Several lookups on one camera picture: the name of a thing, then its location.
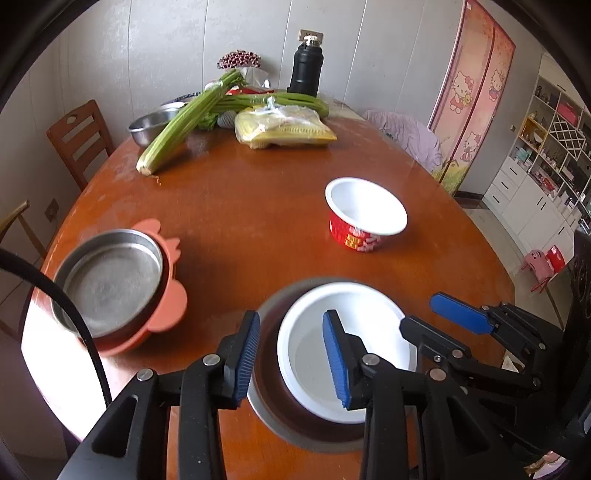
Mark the black thermos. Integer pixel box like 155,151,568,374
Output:
287,37,322,97

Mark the brown wooden chair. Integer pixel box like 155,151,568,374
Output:
46,99,116,192

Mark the pink toy chair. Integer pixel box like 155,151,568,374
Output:
522,244,566,292

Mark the bag of corn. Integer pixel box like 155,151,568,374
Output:
234,97,338,151

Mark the blue patterned plate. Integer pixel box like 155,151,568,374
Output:
159,93,204,109

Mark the white bowl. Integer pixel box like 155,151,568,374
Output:
276,282,419,424

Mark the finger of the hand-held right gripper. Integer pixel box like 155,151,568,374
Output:
399,315,543,393
429,292,564,365

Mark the steel basin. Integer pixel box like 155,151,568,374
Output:
128,107,185,148

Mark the purple cloth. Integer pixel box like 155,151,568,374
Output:
362,109,444,174

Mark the pink cartoon cat fridge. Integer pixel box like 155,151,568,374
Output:
427,0,516,197

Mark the red paper bowl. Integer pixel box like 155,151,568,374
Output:
324,178,408,254

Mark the large celery bunch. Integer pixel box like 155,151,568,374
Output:
136,69,247,176

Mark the round steel pan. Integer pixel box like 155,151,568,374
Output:
50,229,164,342

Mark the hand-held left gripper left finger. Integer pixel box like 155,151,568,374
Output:
55,310,262,480

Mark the wrapped celery bunch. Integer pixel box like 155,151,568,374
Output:
215,91,330,118

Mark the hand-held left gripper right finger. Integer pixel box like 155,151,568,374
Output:
322,309,513,480

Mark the white display cabinet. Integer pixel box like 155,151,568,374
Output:
482,53,591,259

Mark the steel plate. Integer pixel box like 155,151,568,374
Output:
246,276,419,454

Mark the black cable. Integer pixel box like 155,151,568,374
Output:
0,248,113,407

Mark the orange bear-eared bowl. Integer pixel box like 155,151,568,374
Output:
48,218,188,356

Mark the light wooden chair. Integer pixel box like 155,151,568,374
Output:
0,199,47,342

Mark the dark red flower bouquet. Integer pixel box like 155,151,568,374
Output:
217,49,262,70

